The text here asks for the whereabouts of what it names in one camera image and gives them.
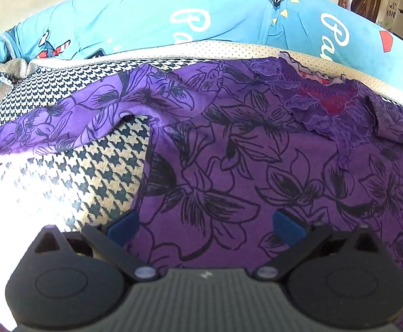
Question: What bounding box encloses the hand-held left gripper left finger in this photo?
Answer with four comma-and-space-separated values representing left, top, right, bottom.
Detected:
32, 211, 160, 282

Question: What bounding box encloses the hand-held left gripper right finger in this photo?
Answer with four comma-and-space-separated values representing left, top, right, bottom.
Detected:
253, 210, 383, 282

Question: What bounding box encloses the purple floral garment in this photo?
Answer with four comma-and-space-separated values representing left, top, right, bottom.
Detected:
0, 51, 403, 332

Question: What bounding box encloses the houndstooth sofa mat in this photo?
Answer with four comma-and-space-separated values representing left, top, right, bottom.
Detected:
0, 40, 403, 319

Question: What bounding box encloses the white printed apron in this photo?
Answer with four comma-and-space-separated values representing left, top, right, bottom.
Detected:
378, 0, 401, 30

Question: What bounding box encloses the brown round-back chair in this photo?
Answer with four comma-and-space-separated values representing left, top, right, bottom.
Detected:
350, 0, 371, 16

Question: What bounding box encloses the blue printed quilt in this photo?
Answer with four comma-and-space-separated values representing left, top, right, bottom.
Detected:
0, 0, 403, 111

